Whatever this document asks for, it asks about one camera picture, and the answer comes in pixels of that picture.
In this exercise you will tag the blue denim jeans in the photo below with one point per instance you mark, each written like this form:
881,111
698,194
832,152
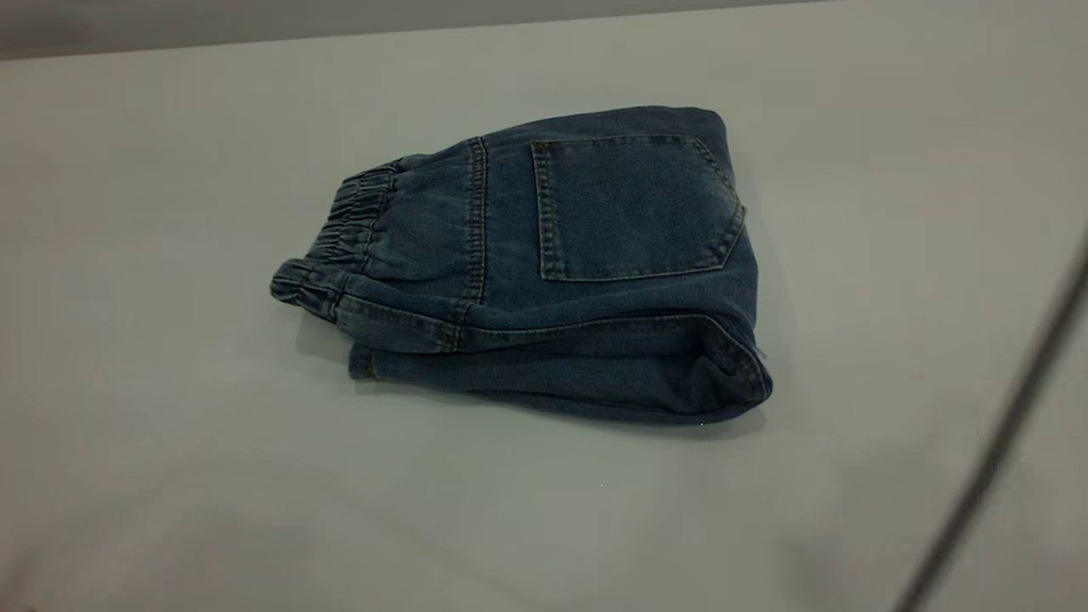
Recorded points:
595,255

